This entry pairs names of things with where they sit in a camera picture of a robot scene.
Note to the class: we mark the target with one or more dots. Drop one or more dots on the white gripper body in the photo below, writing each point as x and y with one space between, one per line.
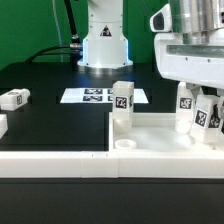
197 64

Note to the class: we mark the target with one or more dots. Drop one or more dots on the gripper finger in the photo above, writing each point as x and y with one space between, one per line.
193 91
220 105

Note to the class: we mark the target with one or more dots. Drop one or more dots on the white square table top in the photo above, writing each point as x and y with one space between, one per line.
150 132

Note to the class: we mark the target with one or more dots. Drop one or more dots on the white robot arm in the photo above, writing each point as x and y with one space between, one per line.
188 43

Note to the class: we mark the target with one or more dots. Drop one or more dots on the white marker sheet with tags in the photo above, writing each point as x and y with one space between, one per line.
87 95

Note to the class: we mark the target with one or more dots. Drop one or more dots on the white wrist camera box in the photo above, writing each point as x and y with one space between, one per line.
161 21

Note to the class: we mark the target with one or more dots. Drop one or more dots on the white fence obstacle frame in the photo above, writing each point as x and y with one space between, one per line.
111 165

